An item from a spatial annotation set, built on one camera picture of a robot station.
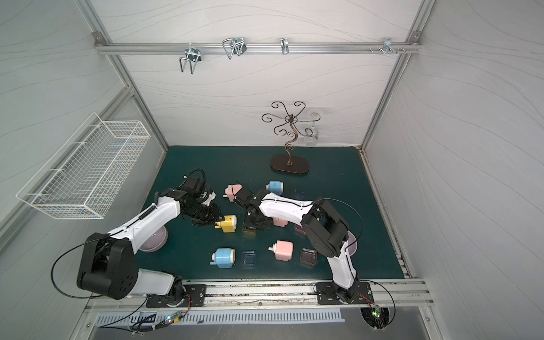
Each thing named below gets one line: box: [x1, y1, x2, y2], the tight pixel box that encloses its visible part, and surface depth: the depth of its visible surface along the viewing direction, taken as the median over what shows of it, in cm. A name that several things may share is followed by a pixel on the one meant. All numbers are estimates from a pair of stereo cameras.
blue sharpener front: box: [209, 247, 236, 269], surface depth 77 cm
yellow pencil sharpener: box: [214, 214, 238, 234], surface depth 86 cm
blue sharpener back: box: [266, 181, 285, 196], surface depth 97 cm
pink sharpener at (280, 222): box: [272, 216, 289, 228], surface depth 89 cm
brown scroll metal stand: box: [261, 100, 321, 175], surface depth 97 cm
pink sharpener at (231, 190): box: [222, 184, 243, 203], surface depth 97 cm
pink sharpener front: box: [267, 240, 294, 262], surface depth 80 cm
